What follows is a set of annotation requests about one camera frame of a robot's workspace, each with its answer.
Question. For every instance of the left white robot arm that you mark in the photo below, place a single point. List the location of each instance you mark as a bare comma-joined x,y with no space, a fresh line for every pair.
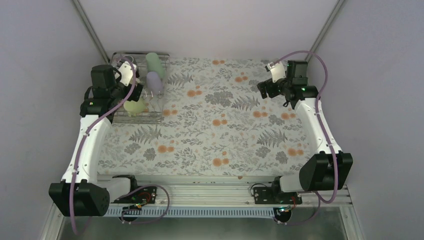
78,193

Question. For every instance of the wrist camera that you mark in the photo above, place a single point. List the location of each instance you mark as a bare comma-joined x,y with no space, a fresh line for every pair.
125,74
278,70

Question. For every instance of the aluminium rail frame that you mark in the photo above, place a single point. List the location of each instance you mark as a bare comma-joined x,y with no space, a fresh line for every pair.
213,208

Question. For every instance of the mint green cup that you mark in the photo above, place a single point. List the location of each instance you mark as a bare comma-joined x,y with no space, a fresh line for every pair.
154,64

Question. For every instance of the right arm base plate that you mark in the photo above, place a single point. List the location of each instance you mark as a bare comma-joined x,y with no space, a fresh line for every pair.
267,196

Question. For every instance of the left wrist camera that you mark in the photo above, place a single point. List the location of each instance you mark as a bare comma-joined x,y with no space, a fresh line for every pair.
125,74

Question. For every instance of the yellow-green mug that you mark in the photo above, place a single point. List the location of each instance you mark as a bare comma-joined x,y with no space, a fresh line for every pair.
134,108

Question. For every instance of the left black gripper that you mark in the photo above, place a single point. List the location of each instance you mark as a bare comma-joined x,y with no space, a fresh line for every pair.
135,97

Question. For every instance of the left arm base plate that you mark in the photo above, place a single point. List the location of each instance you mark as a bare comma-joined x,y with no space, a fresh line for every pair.
146,195

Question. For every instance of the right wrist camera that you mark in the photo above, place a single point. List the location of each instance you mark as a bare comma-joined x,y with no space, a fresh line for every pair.
278,70

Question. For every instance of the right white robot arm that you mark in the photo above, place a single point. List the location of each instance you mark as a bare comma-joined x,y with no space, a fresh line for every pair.
328,167

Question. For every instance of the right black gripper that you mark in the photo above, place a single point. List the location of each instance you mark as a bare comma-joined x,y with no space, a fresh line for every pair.
271,93

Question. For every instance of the lilac cup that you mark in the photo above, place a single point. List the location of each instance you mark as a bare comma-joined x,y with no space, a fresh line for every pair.
154,83

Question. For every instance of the floral tablecloth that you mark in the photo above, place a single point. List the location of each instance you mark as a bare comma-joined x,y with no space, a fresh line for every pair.
214,123

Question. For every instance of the wire dish rack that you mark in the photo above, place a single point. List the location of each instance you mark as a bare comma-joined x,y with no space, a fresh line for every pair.
153,114

